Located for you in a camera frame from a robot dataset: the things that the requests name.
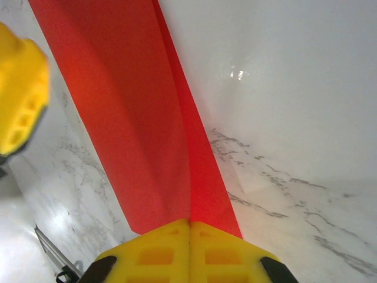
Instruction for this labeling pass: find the red paper sheet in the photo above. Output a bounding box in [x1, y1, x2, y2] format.
[28, 0, 244, 239]

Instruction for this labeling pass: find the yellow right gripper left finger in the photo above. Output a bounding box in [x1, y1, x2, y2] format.
[79, 219, 191, 283]

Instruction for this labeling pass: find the aluminium table side rail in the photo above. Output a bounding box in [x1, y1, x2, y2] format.
[34, 223, 85, 279]

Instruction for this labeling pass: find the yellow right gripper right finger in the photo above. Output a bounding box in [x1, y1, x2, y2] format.
[190, 221, 298, 283]

